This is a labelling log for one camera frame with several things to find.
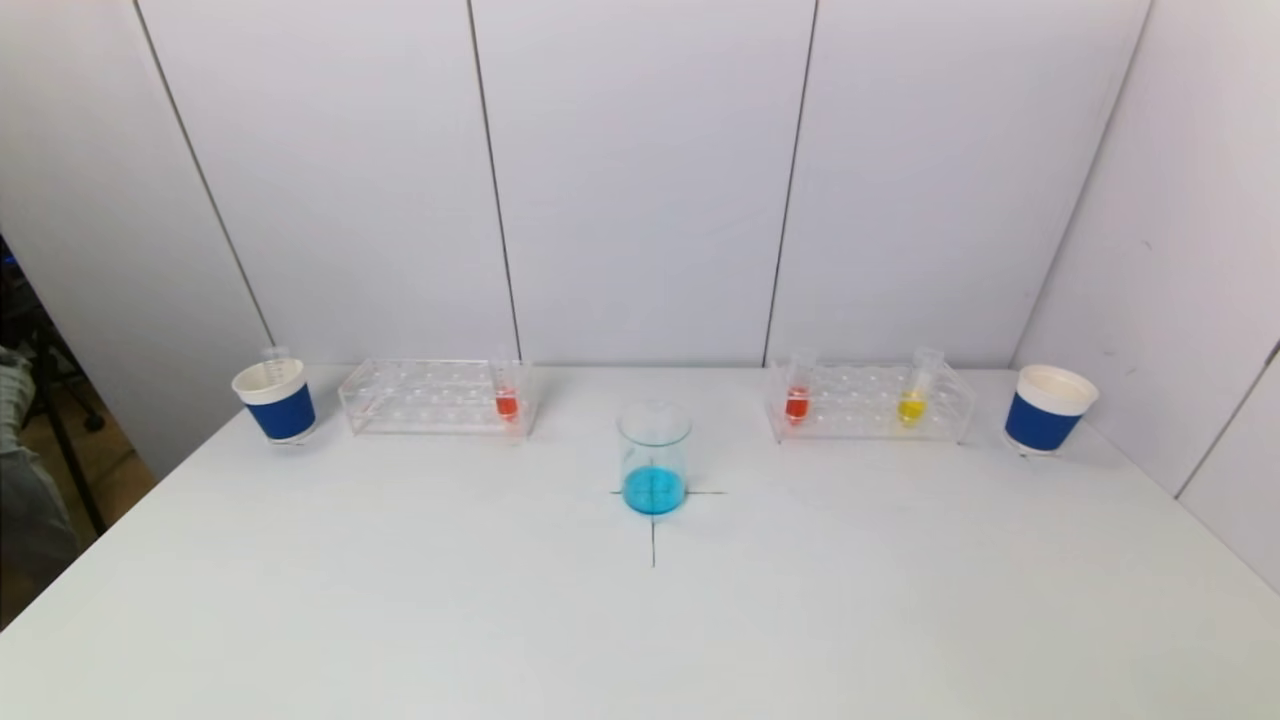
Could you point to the test tube with red pigment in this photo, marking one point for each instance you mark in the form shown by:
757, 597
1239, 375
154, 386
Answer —
506, 404
796, 405

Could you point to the test tube with blue pigment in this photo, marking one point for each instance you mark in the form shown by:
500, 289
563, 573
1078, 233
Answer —
275, 358

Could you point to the clear glass beaker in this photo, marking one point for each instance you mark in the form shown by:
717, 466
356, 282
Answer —
654, 485

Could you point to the clear acrylic test tube rack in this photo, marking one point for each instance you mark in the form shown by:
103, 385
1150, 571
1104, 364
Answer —
430, 412
860, 412

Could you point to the test tube with yellow pigment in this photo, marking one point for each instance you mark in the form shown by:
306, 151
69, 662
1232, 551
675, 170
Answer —
911, 408

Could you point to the white paper cup blue sleeve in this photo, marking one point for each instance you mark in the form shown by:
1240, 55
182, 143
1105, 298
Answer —
280, 412
1040, 422

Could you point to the black tripod stand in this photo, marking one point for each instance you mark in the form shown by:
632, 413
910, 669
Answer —
70, 460

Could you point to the grey trouser leg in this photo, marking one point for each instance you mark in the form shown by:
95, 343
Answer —
25, 500

